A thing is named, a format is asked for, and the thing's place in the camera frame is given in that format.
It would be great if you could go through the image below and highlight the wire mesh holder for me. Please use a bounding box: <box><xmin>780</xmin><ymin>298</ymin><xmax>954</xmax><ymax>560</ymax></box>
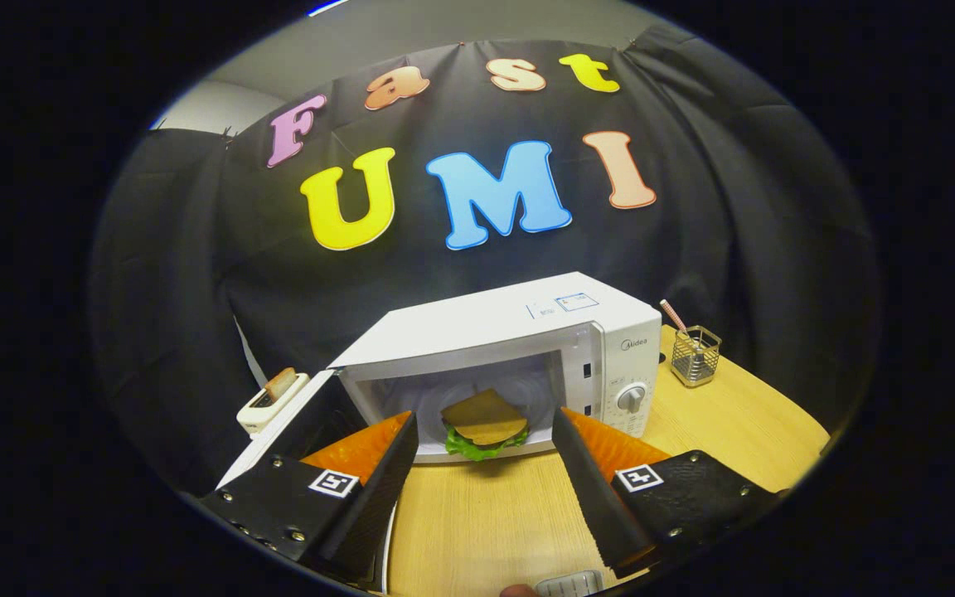
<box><xmin>670</xmin><ymin>325</ymin><xmax>723</xmax><ymax>389</ymax></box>

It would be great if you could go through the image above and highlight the brown bread lettuce sandwich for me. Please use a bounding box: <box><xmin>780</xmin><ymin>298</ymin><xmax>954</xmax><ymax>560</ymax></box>
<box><xmin>441</xmin><ymin>388</ymin><xmax>531</xmax><ymax>463</ymax></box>

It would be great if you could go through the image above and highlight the small white tray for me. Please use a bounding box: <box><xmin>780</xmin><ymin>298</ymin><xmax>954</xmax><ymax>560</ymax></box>
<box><xmin>534</xmin><ymin>570</ymin><xmax>604</xmax><ymax>597</ymax></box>

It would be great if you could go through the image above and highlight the white microwave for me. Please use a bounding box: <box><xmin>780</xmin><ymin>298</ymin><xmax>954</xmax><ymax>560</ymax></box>
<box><xmin>216</xmin><ymin>271</ymin><xmax>663</xmax><ymax>594</ymax></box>

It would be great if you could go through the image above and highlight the white toaster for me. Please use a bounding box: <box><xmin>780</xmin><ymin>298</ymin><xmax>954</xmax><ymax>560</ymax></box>
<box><xmin>236</xmin><ymin>367</ymin><xmax>311</xmax><ymax>438</ymax></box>

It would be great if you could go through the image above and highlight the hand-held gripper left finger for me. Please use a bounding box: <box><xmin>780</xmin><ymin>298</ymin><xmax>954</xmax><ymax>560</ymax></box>
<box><xmin>200</xmin><ymin>410</ymin><xmax>420</xmax><ymax>584</ymax></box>

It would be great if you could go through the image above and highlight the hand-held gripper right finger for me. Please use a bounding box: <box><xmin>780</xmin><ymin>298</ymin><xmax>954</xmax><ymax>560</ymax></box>
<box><xmin>550</xmin><ymin>406</ymin><xmax>781</xmax><ymax>580</ymax></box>

